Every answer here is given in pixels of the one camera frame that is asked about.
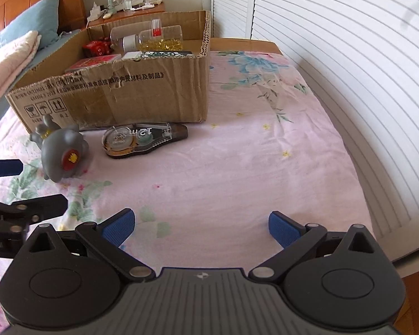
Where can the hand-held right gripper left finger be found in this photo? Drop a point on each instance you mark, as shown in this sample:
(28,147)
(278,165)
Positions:
(120,225)

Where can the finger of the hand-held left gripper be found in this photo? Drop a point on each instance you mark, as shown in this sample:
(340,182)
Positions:
(3,168)
(42,206)

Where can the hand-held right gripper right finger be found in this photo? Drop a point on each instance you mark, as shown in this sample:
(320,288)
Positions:
(282,228)

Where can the grey toy plane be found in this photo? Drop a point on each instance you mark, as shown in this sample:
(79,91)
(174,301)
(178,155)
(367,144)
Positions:
(61,153)

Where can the brown cardboard box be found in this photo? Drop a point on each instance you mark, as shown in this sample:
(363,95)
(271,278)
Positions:
(143,94)

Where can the red toy train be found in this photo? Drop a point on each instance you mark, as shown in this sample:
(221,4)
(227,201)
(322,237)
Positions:
(97,47)

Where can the clear capsule bottle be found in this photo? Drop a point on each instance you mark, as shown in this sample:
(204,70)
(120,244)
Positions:
(160,40)

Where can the clear correction tape dispenser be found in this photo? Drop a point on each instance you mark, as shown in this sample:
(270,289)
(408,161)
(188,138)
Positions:
(139,139)

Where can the floral pink bed sheet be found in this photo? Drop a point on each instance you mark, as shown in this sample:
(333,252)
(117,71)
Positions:
(248,146)

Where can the pink folded blanket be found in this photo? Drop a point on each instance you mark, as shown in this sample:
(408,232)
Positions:
(7,66)

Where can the red flat box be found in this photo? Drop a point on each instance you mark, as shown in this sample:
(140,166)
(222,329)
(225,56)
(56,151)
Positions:
(94,63)

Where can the large blue pillow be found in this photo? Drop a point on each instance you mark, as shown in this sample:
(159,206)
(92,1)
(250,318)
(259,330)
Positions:
(28,21)

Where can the wide white louvered door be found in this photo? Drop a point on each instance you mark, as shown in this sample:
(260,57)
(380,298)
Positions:
(352,76)

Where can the white charger block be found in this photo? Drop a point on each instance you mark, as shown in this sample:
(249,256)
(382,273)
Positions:
(96,12)

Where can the wooden nightstand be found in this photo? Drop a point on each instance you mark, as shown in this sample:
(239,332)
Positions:
(136,13)

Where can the clear spray bottle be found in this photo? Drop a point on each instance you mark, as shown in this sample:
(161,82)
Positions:
(127,2)

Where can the narrow white louvered door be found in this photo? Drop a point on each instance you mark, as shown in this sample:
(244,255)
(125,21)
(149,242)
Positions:
(234,5)

